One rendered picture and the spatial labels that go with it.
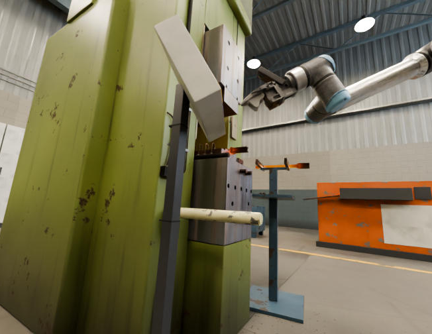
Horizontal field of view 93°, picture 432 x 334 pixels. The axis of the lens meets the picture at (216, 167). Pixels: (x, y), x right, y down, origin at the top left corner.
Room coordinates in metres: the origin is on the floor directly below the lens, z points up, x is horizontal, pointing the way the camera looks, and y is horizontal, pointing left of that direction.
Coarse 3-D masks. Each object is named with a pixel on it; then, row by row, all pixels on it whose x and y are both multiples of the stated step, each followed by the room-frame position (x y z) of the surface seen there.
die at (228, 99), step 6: (222, 90) 1.12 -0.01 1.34; (228, 90) 1.15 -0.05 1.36; (222, 96) 1.12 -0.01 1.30; (228, 96) 1.15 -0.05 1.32; (228, 102) 1.16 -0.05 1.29; (234, 102) 1.23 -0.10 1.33; (228, 108) 1.20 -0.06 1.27; (234, 108) 1.23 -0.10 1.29; (228, 114) 1.28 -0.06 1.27; (234, 114) 1.28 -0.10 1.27
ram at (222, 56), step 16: (208, 32) 1.12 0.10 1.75; (224, 32) 1.07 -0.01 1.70; (208, 48) 1.12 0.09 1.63; (224, 48) 1.08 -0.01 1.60; (208, 64) 1.12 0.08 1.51; (224, 64) 1.09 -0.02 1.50; (240, 64) 1.29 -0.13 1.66; (224, 80) 1.10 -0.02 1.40; (240, 80) 1.30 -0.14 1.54; (240, 96) 1.31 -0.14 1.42
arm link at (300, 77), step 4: (296, 68) 0.69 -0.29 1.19; (300, 68) 0.69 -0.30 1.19; (288, 72) 0.71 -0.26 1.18; (292, 72) 0.69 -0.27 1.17; (296, 72) 0.69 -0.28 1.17; (300, 72) 0.68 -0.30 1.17; (304, 72) 0.68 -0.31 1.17; (292, 76) 0.70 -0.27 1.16; (296, 76) 0.69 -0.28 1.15; (300, 76) 0.69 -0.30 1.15; (304, 76) 0.69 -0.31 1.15; (296, 80) 0.69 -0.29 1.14; (300, 80) 0.69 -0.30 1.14; (304, 80) 0.69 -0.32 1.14; (296, 84) 0.70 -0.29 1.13; (300, 84) 0.70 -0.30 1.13; (304, 84) 0.71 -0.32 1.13; (296, 88) 0.72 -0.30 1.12; (300, 88) 0.72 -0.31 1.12; (304, 88) 0.73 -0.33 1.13
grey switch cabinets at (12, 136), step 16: (0, 128) 3.98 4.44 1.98; (16, 128) 4.17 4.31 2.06; (0, 144) 4.03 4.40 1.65; (16, 144) 4.22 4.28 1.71; (0, 160) 4.08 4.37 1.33; (16, 160) 4.27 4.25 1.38; (0, 176) 4.13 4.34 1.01; (0, 192) 4.18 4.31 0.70; (0, 208) 4.22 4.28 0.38; (0, 224) 4.29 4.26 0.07
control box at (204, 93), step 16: (176, 16) 0.50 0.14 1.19; (160, 32) 0.50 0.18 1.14; (176, 32) 0.50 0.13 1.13; (176, 48) 0.50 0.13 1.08; (192, 48) 0.49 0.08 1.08; (176, 64) 0.50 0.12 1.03; (192, 64) 0.49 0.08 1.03; (192, 80) 0.49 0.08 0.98; (208, 80) 0.49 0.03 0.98; (192, 96) 0.49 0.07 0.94; (208, 96) 0.49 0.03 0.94; (208, 112) 0.58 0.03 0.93; (208, 128) 0.68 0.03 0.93; (224, 128) 0.75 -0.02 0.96
